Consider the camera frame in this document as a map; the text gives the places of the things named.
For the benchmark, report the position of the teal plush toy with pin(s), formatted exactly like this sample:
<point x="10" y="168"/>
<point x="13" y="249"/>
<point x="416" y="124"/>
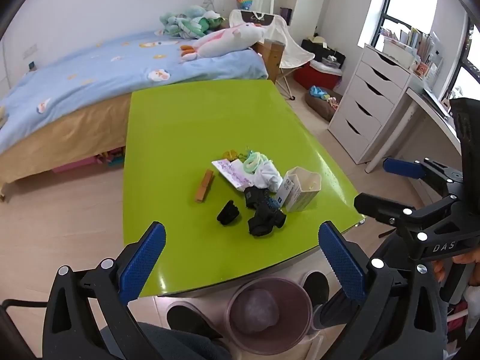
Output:
<point x="180" y="24"/>

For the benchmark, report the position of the purple box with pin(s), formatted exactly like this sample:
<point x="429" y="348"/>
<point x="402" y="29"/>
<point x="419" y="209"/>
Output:
<point x="286" y="14"/>

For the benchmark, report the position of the white folding chair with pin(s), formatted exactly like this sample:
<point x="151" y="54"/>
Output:
<point x="288" y="45"/>

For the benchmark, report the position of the white carton box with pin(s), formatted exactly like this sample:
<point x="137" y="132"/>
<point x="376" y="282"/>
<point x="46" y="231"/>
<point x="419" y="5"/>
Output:
<point x="298" y="195"/>

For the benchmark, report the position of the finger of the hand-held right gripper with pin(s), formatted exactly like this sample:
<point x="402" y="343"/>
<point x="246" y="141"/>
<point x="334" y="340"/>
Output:
<point x="403" y="168"/>
<point x="378" y="206"/>

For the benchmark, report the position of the white drawer unit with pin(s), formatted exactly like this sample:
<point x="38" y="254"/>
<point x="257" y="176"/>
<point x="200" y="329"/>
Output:
<point x="367" y="97"/>

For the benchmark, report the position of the green table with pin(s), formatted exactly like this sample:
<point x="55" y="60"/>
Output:
<point x="187" y="120"/>

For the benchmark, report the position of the row of books and folders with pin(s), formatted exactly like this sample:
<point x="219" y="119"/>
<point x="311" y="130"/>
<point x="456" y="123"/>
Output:
<point x="420" y="48"/>

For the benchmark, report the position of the cream hat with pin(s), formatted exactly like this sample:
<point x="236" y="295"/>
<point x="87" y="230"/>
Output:
<point x="317" y="40"/>

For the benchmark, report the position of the black bag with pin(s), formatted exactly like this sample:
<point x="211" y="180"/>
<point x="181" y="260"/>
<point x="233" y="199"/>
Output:
<point x="326" y="50"/>

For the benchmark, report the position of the colourful toy blocks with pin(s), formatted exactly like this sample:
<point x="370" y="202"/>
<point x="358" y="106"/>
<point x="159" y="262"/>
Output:
<point x="112" y="157"/>

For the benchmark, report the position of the white desk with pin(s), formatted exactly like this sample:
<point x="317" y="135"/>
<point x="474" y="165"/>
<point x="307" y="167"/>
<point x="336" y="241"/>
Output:
<point x="423" y="105"/>

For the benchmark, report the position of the green hair scrunchie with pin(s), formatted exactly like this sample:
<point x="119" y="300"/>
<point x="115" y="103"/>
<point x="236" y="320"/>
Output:
<point x="252" y="161"/>

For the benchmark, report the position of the wooden nightstand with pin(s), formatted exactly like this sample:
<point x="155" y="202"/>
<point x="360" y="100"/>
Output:
<point x="273" y="56"/>

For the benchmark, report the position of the black hair claw clip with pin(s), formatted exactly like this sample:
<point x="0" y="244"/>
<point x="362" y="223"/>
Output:
<point x="228" y="213"/>

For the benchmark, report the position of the person's black shoe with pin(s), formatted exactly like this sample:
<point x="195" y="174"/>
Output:
<point x="187" y="318"/>
<point x="315" y="285"/>

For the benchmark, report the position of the white rolled socks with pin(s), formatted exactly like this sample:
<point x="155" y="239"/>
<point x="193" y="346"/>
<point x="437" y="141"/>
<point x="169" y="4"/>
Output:
<point x="268" y="174"/>

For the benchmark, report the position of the bed with tan skirt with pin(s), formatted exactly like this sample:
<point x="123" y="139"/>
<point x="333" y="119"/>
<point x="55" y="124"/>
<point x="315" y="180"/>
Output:
<point x="75" y="131"/>

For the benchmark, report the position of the green plush toy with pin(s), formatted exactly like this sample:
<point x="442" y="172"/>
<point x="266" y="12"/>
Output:
<point x="212" y="20"/>

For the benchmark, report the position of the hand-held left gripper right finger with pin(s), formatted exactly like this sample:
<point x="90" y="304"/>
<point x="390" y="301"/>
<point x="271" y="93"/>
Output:
<point x="341" y="260"/>

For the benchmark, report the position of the person's left leg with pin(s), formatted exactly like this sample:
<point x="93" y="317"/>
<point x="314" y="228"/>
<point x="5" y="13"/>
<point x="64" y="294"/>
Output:
<point x="176" y="345"/>

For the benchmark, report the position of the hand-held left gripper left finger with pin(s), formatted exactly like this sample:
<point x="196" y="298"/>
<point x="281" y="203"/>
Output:
<point x="144" y="260"/>

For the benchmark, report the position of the yellow hair clip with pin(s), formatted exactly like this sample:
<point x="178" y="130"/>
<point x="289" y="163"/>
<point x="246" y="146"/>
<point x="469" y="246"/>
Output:
<point x="229" y="154"/>

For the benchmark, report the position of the bed with blue blanket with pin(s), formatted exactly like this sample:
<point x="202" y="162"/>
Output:
<point x="93" y="75"/>

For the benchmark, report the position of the pink translucent trash bin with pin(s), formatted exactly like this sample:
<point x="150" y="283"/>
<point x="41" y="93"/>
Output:
<point x="268" y="311"/>

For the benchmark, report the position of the red cooler box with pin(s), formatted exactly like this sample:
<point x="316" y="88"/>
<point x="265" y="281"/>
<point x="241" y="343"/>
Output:
<point x="315" y="78"/>

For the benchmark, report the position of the pink storage box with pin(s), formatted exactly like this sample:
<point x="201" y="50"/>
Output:
<point x="75" y="165"/>

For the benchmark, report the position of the black sock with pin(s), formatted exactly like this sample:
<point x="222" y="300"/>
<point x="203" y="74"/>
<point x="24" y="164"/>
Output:
<point x="262" y="221"/>

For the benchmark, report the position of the black framed window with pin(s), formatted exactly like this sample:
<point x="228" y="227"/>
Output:
<point x="386" y="15"/>

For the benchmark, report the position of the small green hair clips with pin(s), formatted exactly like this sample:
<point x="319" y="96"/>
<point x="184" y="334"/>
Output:
<point x="244" y="153"/>

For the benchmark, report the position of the person's left black shoe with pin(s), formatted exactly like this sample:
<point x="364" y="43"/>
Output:
<point x="187" y="318"/>

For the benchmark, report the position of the brown pet bed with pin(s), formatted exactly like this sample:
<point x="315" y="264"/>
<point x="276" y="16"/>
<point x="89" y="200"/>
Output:
<point x="318" y="107"/>

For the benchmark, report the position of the purple printed paper wrapper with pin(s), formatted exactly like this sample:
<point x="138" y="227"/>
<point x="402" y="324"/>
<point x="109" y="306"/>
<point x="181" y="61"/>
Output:
<point x="230" y="170"/>

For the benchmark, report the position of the white axolotl plush toy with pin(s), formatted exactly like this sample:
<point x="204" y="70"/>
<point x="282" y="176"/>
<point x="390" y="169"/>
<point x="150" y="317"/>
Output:
<point x="221" y="43"/>

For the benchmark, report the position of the person's right hand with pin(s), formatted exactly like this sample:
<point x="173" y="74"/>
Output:
<point x="468" y="258"/>

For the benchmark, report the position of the person's right black shoe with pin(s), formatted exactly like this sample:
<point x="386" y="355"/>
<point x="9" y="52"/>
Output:
<point x="315" y="285"/>

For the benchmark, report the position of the brown wooden block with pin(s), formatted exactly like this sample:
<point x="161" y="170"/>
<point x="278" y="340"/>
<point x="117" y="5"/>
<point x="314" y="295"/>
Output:
<point x="204" y="187"/>

